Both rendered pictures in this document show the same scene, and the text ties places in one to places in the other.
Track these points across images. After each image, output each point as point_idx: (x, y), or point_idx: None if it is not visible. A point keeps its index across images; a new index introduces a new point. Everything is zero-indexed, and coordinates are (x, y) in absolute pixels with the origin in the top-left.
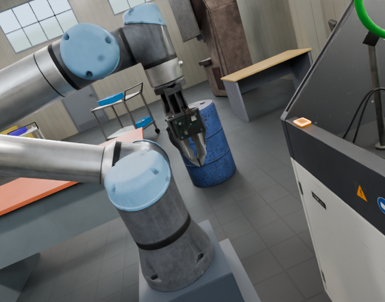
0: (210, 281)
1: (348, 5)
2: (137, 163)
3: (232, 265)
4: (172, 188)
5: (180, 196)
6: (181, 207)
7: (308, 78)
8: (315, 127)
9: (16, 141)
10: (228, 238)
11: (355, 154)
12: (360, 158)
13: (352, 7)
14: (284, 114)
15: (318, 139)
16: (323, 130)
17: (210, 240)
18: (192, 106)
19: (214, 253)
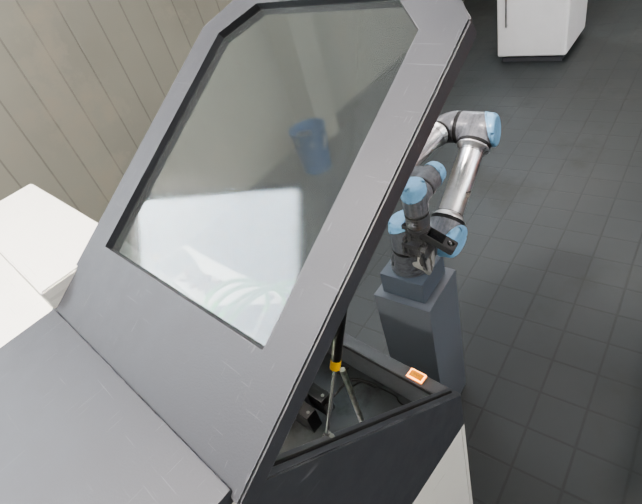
0: (385, 266)
1: (382, 426)
2: (402, 218)
3: (408, 301)
4: (391, 236)
5: (396, 245)
6: (393, 245)
7: (425, 398)
8: (399, 372)
9: (457, 163)
10: (428, 311)
11: (351, 339)
12: (347, 336)
13: (374, 417)
14: (452, 391)
15: (385, 354)
16: (388, 366)
17: (405, 277)
18: (410, 243)
19: (395, 274)
